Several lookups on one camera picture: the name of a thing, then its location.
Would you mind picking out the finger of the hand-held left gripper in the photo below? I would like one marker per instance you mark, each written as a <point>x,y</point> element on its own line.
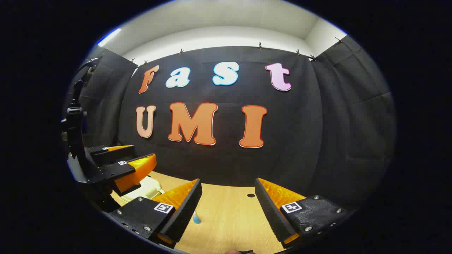
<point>113,155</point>
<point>116,171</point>

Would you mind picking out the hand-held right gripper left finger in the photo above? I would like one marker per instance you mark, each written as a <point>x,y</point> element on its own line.
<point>185,211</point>

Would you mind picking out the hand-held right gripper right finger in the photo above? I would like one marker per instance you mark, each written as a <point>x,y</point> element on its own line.
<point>270,211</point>

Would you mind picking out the pale blue cosmetic tube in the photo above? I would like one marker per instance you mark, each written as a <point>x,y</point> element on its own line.
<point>196,218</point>

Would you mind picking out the pale yellow small suitcase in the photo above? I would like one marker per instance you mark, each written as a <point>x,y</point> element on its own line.
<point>148,188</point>

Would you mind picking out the black backdrop cloth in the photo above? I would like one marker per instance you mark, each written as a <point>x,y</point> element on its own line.
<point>300,141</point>

